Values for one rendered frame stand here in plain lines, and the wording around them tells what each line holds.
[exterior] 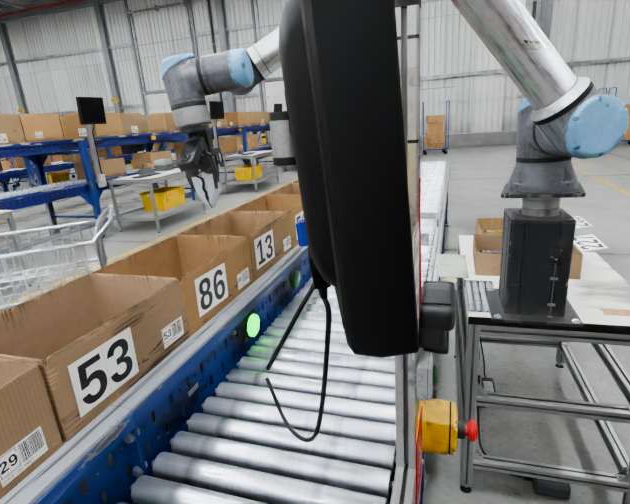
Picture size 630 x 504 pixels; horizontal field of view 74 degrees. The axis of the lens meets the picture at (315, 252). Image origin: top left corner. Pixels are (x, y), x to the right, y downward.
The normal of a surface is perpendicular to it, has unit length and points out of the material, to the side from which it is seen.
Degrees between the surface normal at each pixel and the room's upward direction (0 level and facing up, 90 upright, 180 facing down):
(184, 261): 90
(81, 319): 89
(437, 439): 90
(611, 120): 93
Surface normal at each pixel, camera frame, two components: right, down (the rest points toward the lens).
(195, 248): -0.29, 0.30
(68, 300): 0.95, 0.03
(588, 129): 0.06, 0.35
